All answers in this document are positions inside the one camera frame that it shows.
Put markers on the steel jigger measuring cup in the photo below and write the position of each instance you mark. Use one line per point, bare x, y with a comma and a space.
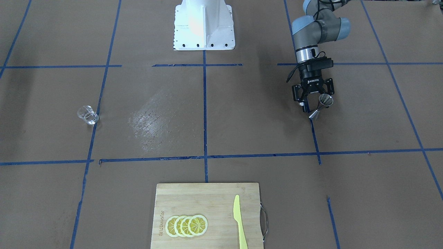
324, 101

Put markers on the clear glass cup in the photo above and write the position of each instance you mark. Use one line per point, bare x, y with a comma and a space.
87, 114

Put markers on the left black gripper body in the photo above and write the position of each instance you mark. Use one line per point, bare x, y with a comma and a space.
310, 80

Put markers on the lemon slice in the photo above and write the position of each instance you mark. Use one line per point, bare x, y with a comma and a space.
197, 225
185, 227
178, 224
170, 226

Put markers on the yellow plastic knife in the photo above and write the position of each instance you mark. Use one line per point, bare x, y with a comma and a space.
238, 218

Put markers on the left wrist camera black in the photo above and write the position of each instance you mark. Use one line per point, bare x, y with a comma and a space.
319, 63

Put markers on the bamboo cutting board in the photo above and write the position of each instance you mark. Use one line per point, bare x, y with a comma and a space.
215, 202

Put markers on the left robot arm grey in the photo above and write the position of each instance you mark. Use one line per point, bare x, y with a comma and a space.
319, 25

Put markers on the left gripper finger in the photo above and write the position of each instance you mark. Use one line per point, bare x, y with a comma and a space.
329, 84
299, 94

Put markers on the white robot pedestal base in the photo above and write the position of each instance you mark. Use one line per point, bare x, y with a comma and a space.
203, 25

